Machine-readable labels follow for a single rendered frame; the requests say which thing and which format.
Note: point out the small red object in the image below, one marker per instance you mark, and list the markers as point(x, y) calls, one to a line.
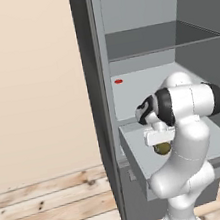
point(118, 81)

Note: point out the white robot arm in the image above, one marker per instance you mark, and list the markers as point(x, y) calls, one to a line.
point(188, 142)

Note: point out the grey fridge shelf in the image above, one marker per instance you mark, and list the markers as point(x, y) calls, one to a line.
point(144, 40)

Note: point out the brown potato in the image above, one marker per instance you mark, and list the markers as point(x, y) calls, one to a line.
point(162, 148)

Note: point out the grey fridge drawer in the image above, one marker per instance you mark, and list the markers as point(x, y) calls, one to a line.
point(140, 150)

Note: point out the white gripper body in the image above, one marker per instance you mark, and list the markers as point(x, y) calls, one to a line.
point(158, 136)

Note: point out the grey fridge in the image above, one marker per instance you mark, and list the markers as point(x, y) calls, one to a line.
point(97, 83)

